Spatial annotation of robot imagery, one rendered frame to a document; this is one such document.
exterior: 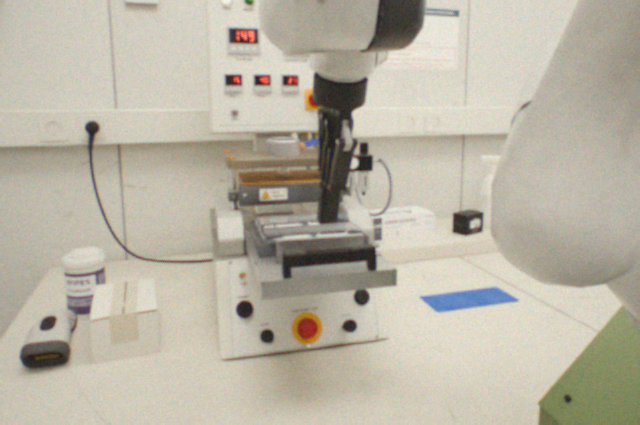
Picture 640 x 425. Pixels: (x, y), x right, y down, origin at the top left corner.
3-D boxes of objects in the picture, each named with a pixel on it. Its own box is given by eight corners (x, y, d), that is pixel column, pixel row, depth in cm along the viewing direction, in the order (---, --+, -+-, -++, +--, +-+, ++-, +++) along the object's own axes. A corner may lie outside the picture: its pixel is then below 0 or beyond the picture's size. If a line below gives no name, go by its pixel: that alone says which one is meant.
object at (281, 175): (238, 187, 125) (237, 150, 124) (323, 183, 131) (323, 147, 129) (244, 201, 109) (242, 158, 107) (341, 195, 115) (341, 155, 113)
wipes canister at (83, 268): (70, 308, 118) (65, 247, 115) (110, 303, 120) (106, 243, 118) (63, 323, 110) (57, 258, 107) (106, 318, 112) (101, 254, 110)
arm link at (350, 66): (320, 42, 60) (317, 85, 63) (415, 44, 63) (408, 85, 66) (299, 20, 70) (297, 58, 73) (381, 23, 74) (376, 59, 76)
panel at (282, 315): (231, 358, 94) (226, 260, 99) (380, 339, 102) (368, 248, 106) (231, 359, 92) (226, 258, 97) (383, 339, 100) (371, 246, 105)
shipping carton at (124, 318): (99, 322, 110) (96, 284, 108) (160, 314, 114) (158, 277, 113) (87, 364, 93) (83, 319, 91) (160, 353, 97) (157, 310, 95)
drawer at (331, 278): (244, 248, 103) (243, 212, 102) (346, 241, 109) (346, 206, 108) (261, 305, 75) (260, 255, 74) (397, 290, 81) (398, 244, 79)
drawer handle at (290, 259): (281, 274, 77) (281, 250, 77) (372, 266, 81) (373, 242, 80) (283, 279, 75) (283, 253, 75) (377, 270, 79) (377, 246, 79)
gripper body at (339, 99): (307, 65, 70) (303, 126, 74) (322, 84, 63) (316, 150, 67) (357, 66, 72) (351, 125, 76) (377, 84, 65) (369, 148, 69)
